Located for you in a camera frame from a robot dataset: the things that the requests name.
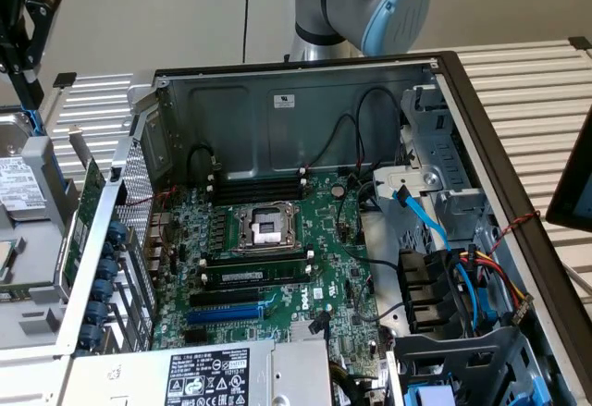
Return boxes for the graphics card with black fan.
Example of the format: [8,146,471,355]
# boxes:
[54,123,108,296]

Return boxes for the hard disk with blue rails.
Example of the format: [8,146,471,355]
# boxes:
[0,107,61,222]

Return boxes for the grey parts rack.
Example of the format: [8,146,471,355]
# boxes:
[0,135,101,351]

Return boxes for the silver CPU chip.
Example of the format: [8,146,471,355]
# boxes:
[0,238,27,285]

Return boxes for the open grey PC case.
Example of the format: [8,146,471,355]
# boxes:
[55,49,592,406]

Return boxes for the silver rear port block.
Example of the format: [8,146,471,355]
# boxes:
[145,211,170,282]

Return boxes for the black RAM slot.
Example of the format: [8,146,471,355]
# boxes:
[208,172,307,185]
[210,186,306,199]
[208,178,307,192]
[203,251,315,268]
[211,191,304,207]

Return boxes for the silver CPU socket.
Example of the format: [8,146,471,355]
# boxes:
[232,201,302,255]

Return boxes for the long black expansion slot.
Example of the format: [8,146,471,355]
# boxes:
[188,287,261,309]

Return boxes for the blue expansion slot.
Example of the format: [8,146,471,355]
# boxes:
[186,304,263,327]

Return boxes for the grey power supply with label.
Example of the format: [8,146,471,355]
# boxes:
[59,335,334,406]

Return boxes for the green RAM stick in slot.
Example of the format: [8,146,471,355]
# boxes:
[203,262,314,289]

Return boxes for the green Dell motherboard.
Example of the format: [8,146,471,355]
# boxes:
[150,169,394,393]

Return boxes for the silver chipset heatsink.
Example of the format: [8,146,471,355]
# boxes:
[289,320,326,343]

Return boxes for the silver disk bay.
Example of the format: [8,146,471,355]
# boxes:
[397,85,491,222]

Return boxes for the dark grey disk cage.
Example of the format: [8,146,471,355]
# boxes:
[386,326,579,406]

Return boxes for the black monitor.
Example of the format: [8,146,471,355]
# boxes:
[545,105,592,235]

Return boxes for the red black twisted wire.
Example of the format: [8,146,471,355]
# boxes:
[123,185,180,259]
[488,210,542,255]

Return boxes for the short black looped wire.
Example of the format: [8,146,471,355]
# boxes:
[186,143,221,180]

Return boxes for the thin black hanging cable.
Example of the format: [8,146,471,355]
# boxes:
[241,0,252,64]

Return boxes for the long black looped wire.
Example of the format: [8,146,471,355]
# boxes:
[355,85,404,167]

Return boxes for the braided yellow black cable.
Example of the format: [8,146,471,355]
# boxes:
[329,363,371,406]

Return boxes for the blue SATA wire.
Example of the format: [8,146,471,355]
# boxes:
[391,185,482,328]

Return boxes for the yellow red black power wires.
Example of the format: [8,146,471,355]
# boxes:
[457,247,533,328]

